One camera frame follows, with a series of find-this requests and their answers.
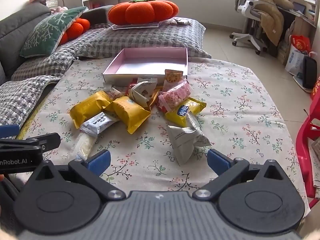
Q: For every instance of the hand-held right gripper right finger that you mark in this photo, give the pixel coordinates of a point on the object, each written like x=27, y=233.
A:
x=217, y=161

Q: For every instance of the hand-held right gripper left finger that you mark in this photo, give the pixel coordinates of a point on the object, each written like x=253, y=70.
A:
x=100, y=161

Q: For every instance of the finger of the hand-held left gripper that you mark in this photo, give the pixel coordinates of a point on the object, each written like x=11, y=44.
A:
x=8, y=131
x=48, y=141

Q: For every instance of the clear rice cracker packet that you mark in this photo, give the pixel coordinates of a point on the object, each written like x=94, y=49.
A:
x=85, y=145

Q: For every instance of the white snack packet black print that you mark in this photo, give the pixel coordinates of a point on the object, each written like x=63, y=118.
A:
x=98, y=125

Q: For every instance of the grey triangular snack packet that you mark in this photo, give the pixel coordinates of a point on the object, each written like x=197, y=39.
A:
x=182, y=140

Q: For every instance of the silver ridged snack packet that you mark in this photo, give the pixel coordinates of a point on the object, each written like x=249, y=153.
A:
x=195, y=121

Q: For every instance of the plain yellow snack packet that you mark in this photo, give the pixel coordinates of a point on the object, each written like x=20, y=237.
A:
x=87, y=106

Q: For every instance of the yellow snack packet small label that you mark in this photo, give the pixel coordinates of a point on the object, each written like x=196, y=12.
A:
x=130, y=116

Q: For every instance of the yellow snack packet blue label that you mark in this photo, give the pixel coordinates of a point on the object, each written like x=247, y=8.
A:
x=193, y=106

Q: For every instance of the beige candy packet red label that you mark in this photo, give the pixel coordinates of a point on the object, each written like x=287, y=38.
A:
x=115, y=93

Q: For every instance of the small red snack packet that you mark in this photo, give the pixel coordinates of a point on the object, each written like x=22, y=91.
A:
x=161, y=107

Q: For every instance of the pink candy packet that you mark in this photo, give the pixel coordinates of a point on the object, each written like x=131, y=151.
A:
x=175, y=93

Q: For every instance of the white triangular snack packet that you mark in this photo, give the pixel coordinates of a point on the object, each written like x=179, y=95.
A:
x=142, y=91

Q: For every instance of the orange stick snack packet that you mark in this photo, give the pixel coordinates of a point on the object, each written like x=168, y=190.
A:
x=154, y=96

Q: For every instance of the orange printed snack packet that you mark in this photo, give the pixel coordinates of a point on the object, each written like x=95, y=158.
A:
x=172, y=77

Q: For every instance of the pink cardboard box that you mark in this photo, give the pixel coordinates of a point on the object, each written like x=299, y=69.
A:
x=147, y=62

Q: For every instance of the floral tablecloth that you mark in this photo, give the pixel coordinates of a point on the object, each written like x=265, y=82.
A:
x=237, y=100

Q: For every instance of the red plastic stool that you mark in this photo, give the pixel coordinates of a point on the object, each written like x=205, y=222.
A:
x=306, y=140

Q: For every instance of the green pillow white branch print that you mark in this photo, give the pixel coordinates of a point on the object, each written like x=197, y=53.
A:
x=45, y=35

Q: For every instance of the grey sofa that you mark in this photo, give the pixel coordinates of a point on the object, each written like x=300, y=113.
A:
x=15, y=22

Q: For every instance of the small orange pumpkin cushion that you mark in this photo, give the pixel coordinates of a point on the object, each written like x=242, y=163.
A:
x=77, y=28

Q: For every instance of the red round printed bag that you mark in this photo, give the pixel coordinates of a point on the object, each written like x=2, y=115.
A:
x=317, y=88

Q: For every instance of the white shopping bag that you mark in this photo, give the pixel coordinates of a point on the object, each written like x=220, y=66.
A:
x=295, y=62

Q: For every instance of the stack of magazines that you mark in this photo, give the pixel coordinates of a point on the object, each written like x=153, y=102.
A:
x=283, y=52

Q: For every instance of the black bag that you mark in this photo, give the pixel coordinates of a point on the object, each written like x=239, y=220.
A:
x=309, y=72

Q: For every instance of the grey checked quilt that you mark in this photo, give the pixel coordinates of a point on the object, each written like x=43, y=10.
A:
x=140, y=37

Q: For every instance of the pink plush toy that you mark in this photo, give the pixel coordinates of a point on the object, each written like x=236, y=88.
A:
x=59, y=9

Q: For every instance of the clear plastic bag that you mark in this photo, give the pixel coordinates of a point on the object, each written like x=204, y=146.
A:
x=135, y=27

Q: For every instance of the small white packet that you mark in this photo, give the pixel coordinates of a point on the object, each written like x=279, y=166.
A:
x=182, y=21

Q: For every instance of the red gift bag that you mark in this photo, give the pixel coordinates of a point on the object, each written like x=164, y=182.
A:
x=301, y=43

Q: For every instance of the large orange pumpkin cushion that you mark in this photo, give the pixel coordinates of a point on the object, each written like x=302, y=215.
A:
x=142, y=12

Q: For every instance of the white office chair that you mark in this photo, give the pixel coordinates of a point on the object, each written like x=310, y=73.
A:
x=246, y=7

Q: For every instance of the beige coat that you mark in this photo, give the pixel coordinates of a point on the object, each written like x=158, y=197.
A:
x=271, y=10

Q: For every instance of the wooden desk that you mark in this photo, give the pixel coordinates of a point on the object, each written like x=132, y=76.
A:
x=310, y=25

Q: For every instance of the laptop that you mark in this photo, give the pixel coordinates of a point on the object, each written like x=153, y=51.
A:
x=299, y=8

